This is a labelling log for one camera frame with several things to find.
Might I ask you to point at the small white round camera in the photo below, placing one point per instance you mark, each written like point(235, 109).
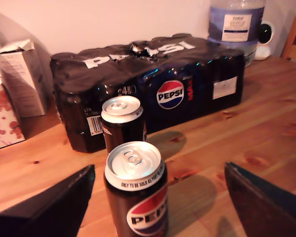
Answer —
point(266, 37)

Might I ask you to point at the small white carton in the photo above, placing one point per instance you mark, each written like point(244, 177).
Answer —
point(22, 81)

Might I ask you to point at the gingerbread print tissue box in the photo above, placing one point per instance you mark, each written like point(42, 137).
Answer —
point(2, 118)

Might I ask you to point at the black Pepsi Max can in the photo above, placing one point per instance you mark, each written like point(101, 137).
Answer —
point(135, 197)
point(122, 123)

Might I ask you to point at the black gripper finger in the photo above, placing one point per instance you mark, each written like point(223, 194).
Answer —
point(269, 209)
point(51, 209)

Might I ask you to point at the large clear water bottle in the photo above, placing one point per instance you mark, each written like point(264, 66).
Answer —
point(236, 27)

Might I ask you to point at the black shrink-wrapped Pepsi can pack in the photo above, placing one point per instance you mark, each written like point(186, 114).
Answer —
point(162, 66)

